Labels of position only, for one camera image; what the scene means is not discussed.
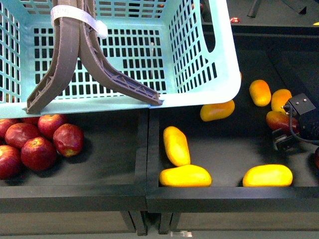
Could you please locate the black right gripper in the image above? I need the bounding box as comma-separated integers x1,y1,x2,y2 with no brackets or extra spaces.
272,93,319,150

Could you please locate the red orange mango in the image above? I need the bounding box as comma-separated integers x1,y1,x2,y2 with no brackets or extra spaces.
266,111,291,135

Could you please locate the light teal plastic basket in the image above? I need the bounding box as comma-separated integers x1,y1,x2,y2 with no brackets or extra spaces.
0,0,241,119

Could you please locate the red yellow mango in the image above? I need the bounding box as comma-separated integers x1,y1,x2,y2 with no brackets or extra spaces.
314,147,319,169

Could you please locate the pale yellow mango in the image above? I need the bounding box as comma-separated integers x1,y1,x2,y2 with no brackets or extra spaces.
159,164,212,187

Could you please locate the red apple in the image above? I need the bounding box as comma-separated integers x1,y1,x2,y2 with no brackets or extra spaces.
37,114,68,139
230,17,241,24
21,136,57,172
4,122,41,149
53,123,84,157
0,145,22,180

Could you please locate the black display stand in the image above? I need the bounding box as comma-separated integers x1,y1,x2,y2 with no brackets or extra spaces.
0,0,319,235

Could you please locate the white zip tie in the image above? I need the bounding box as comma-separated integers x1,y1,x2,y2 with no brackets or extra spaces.
50,5,109,40

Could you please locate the brown basket handle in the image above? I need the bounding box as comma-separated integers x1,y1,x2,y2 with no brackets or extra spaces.
26,0,162,115

